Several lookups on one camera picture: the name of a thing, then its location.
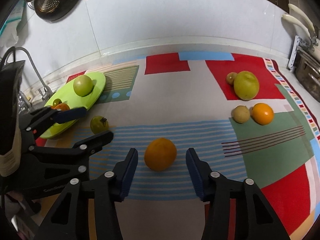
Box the small green tomato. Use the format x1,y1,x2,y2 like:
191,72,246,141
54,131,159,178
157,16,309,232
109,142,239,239
53,98,62,107

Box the green tomato with stem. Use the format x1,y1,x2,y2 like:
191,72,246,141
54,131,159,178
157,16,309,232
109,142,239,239
90,116,109,134

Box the green apple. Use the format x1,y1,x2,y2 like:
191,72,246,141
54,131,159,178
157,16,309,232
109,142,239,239
73,75,93,97

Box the large orange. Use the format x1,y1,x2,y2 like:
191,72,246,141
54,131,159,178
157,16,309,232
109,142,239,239
144,138,177,172

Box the chrome slim faucet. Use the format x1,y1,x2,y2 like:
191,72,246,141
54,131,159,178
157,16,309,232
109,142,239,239
3,46,54,102

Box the larger orange on plate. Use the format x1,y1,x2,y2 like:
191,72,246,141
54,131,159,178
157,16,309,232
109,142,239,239
52,103,70,111

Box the lime green plate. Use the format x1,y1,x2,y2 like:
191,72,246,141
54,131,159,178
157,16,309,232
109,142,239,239
41,72,106,139

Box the white teal paper package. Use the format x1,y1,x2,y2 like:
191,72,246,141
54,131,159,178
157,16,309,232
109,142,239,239
0,0,25,48

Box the colourful patterned table mat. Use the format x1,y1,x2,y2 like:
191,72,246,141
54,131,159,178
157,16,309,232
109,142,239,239
46,52,319,239

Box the small tan round fruit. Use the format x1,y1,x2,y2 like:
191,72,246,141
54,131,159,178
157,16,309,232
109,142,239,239
232,105,250,124

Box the small bright orange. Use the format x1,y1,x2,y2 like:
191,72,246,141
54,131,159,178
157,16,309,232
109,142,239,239
251,103,274,125

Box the large yellow-green citrus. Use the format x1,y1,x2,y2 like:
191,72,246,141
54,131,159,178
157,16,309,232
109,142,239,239
233,71,260,101

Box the small brown-green fruit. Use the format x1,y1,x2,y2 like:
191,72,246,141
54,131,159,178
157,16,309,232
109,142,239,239
226,72,237,86

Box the black frying pan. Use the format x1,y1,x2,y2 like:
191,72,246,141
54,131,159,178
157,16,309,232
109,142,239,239
34,0,88,22

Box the stainless steel pot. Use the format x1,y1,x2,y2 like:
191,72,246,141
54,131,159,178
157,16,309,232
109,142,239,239
294,48,320,102

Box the white metal rack bracket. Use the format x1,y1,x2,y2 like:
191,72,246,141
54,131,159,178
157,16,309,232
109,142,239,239
287,35,300,72

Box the cream pan handle lower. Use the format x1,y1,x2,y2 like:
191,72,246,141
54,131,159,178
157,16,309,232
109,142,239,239
281,14,311,39

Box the cream pan handle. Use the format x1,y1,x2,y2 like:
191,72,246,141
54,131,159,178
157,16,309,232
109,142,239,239
288,3,316,35
281,14,311,39

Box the cream pan handle upper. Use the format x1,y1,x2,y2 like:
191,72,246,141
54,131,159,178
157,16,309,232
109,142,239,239
288,3,316,35

